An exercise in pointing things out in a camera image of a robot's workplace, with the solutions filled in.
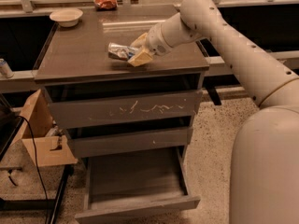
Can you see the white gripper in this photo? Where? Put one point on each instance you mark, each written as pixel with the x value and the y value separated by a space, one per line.
pixel 155 41

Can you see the silver redbull can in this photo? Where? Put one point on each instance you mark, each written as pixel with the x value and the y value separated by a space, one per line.
pixel 120 52

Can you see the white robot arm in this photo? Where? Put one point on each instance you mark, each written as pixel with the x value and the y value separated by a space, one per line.
pixel 264 182

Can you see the grey drawer cabinet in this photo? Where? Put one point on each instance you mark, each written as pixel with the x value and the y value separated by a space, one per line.
pixel 76 67

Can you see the grey top drawer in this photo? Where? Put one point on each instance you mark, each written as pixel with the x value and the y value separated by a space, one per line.
pixel 118 110

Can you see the grey drawer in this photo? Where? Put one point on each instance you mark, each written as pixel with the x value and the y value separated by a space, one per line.
pixel 129 142
pixel 118 110
pixel 137 184

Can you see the grey middle drawer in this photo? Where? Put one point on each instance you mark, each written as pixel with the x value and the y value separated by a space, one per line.
pixel 129 142

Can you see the grey bottom drawer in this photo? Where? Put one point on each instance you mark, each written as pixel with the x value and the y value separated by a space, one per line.
pixel 137 184

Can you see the white can on ledge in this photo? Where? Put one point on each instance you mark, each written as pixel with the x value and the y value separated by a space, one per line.
pixel 5 69

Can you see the red chip bag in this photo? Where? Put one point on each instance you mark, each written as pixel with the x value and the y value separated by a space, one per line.
pixel 105 4

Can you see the white bowl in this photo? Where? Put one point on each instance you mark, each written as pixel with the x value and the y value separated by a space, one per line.
pixel 67 17

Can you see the cardboard box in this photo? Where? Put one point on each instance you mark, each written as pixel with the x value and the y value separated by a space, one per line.
pixel 52 149

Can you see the black table frame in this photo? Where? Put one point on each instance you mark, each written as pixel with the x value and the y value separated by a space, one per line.
pixel 10 123

